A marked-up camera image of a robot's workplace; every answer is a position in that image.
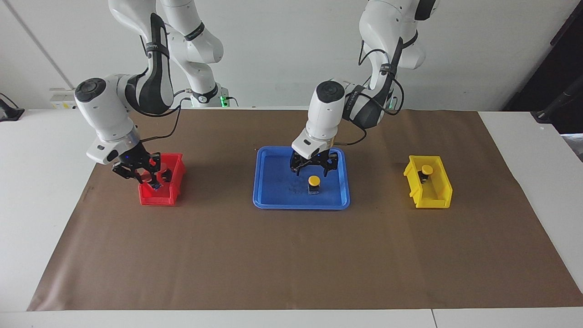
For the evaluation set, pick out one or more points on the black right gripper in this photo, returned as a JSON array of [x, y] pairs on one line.
[[134, 161]]

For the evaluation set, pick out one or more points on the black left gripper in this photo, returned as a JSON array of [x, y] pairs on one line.
[[314, 157]]

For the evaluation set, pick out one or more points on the yellow push button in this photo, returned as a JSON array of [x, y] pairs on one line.
[[314, 181], [427, 171]]

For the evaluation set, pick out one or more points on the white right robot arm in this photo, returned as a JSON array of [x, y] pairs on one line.
[[104, 109]]

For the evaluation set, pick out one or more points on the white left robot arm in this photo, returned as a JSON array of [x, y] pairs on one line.
[[325, 114]]

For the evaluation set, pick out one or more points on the red plastic bin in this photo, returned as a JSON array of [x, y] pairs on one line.
[[157, 197]]

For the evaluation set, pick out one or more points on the blue plastic tray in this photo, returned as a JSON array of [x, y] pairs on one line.
[[278, 191]]

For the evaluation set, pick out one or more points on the brown paper table mat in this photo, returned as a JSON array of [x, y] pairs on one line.
[[291, 255]]

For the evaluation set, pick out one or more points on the yellow plastic bin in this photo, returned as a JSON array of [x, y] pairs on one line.
[[432, 200]]

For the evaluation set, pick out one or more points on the black device on table edge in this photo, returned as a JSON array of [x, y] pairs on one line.
[[10, 113]]

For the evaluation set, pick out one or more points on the black stand in background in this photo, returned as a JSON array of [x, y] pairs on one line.
[[558, 102]]

